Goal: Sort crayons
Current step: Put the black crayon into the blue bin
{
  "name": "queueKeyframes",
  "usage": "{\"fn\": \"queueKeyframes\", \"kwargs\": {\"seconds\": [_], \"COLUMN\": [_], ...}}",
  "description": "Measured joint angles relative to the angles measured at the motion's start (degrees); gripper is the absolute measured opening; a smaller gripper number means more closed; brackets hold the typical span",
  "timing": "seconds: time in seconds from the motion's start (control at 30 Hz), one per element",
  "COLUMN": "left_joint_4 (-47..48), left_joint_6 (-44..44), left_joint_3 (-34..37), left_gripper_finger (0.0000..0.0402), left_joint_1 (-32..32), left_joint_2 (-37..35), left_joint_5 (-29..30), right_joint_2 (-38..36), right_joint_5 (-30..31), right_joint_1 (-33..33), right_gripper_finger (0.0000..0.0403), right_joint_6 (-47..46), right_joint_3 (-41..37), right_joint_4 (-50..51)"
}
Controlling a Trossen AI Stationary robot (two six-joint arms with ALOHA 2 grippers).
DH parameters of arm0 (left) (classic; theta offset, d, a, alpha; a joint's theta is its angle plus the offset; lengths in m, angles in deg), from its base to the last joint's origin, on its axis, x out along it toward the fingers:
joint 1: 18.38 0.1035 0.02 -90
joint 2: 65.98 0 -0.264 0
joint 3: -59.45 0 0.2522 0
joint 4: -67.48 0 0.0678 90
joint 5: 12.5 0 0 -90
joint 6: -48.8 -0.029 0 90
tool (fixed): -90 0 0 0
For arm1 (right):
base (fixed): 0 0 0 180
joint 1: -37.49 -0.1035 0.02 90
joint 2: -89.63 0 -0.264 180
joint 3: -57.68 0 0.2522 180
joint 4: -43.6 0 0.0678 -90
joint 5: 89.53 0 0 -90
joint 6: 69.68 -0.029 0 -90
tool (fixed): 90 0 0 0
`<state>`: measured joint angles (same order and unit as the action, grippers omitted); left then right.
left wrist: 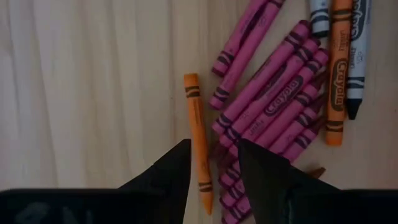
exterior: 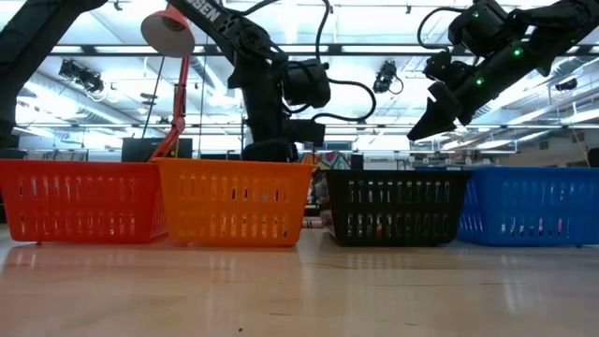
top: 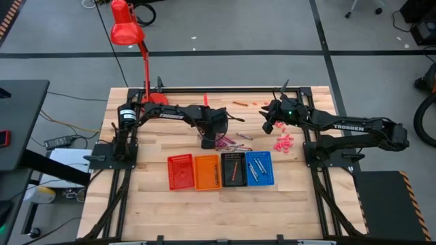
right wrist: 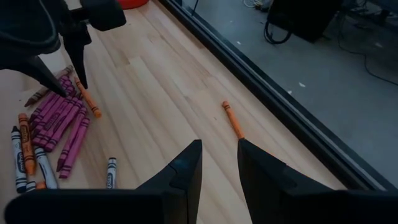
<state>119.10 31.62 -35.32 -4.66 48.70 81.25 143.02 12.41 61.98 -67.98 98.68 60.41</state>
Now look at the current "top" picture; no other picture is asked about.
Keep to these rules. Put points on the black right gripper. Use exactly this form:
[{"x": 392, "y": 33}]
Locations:
[{"x": 280, "y": 110}]

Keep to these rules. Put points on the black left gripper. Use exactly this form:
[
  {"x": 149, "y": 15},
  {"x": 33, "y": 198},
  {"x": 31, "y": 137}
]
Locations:
[{"x": 218, "y": 120}]

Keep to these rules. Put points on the orange plastic basket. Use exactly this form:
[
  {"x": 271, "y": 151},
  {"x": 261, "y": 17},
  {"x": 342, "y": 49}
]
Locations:
[{"x": 206, "y": 171}]

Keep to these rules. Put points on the brown crayon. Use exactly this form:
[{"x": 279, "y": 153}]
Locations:
[{"x": 216, "y": 174}]

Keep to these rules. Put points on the red plastic basket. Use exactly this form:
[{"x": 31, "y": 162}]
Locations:
[{"x": 180, "y": 171}]

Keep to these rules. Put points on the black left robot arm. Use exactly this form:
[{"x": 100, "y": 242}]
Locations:
[{"x": 170, "y": 115}]

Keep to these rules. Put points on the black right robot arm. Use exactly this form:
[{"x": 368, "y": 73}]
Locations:
[{"x": 347, "y": 127}]

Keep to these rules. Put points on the black plastic basket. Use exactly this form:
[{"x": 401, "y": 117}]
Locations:
[{"x": 228, "y": 177}]

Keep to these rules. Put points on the blue plastic basket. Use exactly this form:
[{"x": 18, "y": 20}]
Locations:
[{"x": 267, "y": 178}]

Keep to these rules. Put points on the red desk lamp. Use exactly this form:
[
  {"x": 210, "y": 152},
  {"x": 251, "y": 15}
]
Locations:
[{"x": 126, "y": 30}]

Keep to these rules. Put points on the large hazard striped black mat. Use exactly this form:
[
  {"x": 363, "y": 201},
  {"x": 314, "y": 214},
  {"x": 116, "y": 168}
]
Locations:
[{"x": 385, "y": 204}]

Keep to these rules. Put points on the office chair base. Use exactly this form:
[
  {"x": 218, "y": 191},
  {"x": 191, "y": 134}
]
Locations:
[{"x": 378, "y": 11}]

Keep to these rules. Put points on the white flat box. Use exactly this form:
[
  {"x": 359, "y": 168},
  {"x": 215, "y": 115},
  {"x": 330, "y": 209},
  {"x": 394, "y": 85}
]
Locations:
[{"x": 68, "y": 157}]

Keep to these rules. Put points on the black power adapter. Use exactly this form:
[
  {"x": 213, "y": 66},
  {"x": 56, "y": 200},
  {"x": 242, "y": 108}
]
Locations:
[{"x": 58, "y": 142}]

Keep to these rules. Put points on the clear safety glasses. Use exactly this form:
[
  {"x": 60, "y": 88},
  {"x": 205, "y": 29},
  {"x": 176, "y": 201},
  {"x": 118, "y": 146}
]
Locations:
[{"x": 73, "y": 194}]

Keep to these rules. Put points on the black equipment box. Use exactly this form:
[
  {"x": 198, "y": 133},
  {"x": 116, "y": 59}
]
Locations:
[{"x": 424, "y": 32}]

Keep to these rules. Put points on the black equipment case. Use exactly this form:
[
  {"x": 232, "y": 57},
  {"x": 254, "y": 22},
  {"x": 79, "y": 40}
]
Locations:
[{"x": 419, "y": 8}]

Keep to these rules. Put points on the yellow white round object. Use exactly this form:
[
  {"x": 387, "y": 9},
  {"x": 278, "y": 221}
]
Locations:
[{"x": 41, "y": 194}]

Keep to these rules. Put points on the black standing desk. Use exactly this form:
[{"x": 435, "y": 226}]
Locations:
[{"x": 20, "y": 119}]

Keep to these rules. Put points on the red phone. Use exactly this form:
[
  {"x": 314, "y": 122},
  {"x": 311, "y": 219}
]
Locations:
[{"x": 3, "y": 137}]

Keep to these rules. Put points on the black caster wheel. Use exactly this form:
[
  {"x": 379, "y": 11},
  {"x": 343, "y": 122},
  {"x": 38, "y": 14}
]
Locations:
[{"x": 34, "y": 232}]

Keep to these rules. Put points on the small black desk object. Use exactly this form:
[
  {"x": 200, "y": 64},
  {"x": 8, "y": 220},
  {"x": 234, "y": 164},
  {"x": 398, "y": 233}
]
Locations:
[{"x": 4, "y": 92}]

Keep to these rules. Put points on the small hazard striped mat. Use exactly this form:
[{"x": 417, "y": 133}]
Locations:
[{"x": 5, "y": 8}]

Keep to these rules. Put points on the black frame clamp lever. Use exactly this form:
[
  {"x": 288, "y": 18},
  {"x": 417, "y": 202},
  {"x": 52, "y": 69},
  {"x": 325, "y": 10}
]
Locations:
[
  {"x": 284, "y": 85},
  {"x": 159, "y": 84}
]

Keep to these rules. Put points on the black aluminium table frame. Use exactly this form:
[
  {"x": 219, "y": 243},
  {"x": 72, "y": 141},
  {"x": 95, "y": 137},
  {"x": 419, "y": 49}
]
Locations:
[{"x": 190, "y": 90}]

